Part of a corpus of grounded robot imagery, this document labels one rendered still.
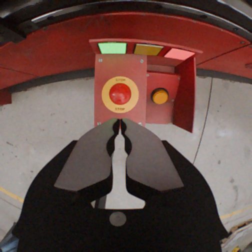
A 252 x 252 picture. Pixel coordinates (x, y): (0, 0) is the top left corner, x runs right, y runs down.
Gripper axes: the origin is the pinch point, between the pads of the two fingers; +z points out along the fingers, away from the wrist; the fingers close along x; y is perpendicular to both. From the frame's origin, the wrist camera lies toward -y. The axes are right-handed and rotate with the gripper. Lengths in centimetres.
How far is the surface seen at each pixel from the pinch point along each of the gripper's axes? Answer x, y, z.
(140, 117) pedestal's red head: 3.9, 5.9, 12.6
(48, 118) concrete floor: -64, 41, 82
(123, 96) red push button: 0.4, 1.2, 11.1
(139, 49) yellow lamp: 3.2, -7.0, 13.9
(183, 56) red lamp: 11.9, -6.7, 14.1
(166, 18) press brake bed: 11.3, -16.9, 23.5
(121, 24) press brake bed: 0.1, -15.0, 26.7
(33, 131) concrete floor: -84, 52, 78
